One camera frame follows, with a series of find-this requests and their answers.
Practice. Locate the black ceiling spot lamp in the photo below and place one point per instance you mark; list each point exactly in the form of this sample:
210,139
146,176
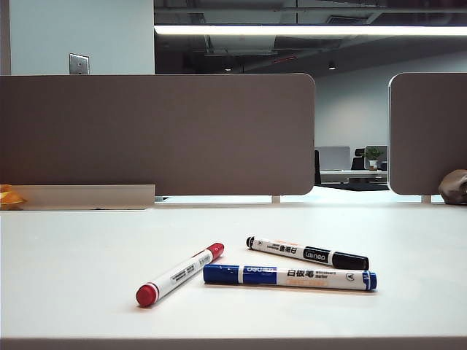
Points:
331,66

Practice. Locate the brown crumpled object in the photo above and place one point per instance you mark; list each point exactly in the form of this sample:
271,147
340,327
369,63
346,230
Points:
454,187

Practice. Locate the potted green plant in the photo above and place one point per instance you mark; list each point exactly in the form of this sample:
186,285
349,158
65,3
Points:
373,155

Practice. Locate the black whiteboard marker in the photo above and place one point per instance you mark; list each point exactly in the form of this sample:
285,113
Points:
292,249

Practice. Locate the grey background divider panel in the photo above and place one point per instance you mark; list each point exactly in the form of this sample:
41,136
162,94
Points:
333,158

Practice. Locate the red whiteboard marker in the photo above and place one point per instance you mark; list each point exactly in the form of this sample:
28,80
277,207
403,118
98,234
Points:
178,273

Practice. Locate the black office chair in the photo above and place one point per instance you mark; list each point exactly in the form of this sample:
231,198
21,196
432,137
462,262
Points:
358,160

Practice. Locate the grey ceiling air duct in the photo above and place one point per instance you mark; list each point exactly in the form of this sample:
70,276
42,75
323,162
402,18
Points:
241,43

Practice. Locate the metal wall plate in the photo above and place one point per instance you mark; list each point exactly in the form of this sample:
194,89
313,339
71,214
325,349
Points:
79,65

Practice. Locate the ceiling strip light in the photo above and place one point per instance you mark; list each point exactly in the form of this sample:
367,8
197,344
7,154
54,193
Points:
292,30

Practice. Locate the blue whiteboard marker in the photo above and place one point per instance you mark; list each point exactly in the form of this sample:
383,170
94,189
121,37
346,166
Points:
292,277

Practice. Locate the orange object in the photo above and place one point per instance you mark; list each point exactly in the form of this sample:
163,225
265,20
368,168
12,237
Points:
9,197

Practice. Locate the white divider support foot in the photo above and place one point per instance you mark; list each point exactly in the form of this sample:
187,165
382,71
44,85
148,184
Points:
276,199
426,199

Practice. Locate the white background desk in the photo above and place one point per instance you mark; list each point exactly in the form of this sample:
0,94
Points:
346,175

